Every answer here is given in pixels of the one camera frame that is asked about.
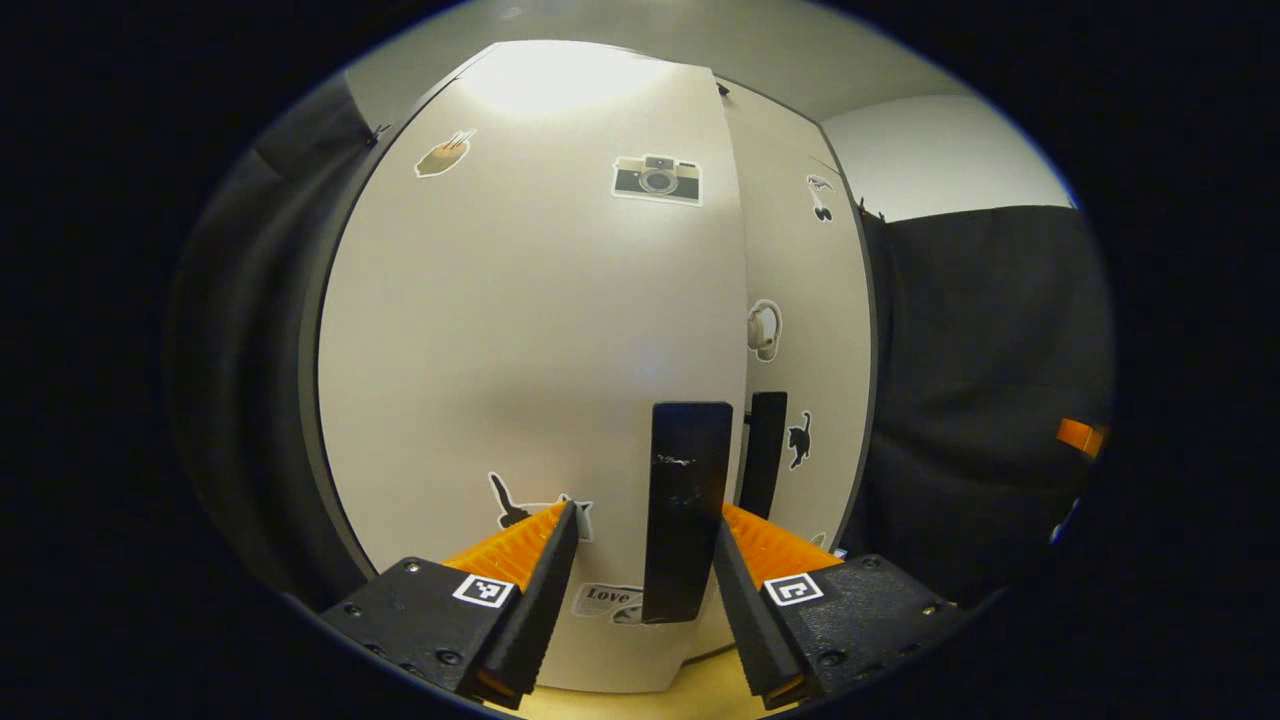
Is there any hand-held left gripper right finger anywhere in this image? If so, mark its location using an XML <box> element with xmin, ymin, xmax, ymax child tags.
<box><xmin>712</xmin><ymin>500</ymin><xmax>966</xmax><ymax>711</ymax></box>

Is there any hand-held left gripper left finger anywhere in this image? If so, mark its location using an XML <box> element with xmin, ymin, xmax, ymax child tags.
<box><xmin>320</xmin><ymin>500</ymin><xmax>581</xmax><ymax>711</ymax></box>

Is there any black backdrop cloth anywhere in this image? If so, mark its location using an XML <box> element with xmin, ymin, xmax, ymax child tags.
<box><xmin>843</xmin><ymin>205</ymin><xmax>1117</xmax><ymax>608</ymax></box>
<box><xmin>165</xmin><ymin>75</ymin><xmax>383</xmax><ymax>613</ymax></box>

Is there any black cabinet door handle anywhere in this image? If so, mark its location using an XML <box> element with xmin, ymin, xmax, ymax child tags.
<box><xmin>737</xmin><ymin>391</ymin><xmax>790</xmax><ymax>522</ymax></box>
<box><xmin>641</xmin><ymin>401</ymin><xmax>735</xmax><ymax>625</ymax></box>

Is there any white shoe cabinet door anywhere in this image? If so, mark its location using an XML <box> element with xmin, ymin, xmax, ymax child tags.
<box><xmin>715</xmin><ymin>80</ymin><xmax>877</xmax><ymax>601</ymax></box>
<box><xmin>318</xmin><ymin>40</ymin><xmax>751</xmax><ymax>694</ymax></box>

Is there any white and grey shoe cabinet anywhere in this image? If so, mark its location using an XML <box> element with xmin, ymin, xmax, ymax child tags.
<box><xmin>297</xmin><ymin>38</ymin><xmax>881</xmax><ymax>694</ymax></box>

